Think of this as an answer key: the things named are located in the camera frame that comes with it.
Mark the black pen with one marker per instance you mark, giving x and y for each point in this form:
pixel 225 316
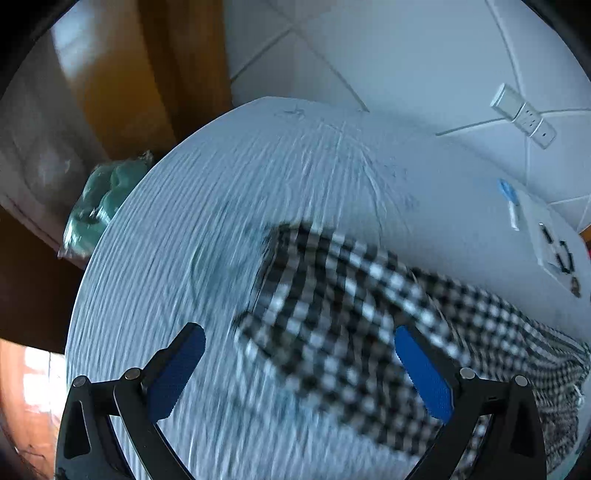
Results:
pixel 545 233

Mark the white padded headboard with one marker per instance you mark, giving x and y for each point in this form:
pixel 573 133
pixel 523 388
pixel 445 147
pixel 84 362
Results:
pixel 392 55

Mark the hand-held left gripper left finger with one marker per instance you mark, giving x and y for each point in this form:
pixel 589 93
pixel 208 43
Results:
pixel 178 364

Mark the wooden headboard frame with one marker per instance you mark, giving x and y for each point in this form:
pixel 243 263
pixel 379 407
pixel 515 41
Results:
pixel 152 69

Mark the white wall switch panel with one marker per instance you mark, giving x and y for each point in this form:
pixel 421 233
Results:
pixel 505 100
pixel 545 134

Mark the white paper sheet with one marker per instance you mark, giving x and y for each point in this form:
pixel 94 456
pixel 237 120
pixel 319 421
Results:
pixel 535 249

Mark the bunch of keys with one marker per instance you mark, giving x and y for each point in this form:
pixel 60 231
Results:
pixel 576 286

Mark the white wall socket panel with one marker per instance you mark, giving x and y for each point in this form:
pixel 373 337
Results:
pixel 528 119

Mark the black and white checkered shirt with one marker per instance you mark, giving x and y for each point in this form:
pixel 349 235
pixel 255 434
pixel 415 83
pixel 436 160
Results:
pixel 341 323

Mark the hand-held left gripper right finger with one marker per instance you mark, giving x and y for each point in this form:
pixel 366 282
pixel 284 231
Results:
pixel 422 369

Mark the green plastic bag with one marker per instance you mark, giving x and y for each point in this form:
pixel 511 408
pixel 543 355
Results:
pixel 99 203

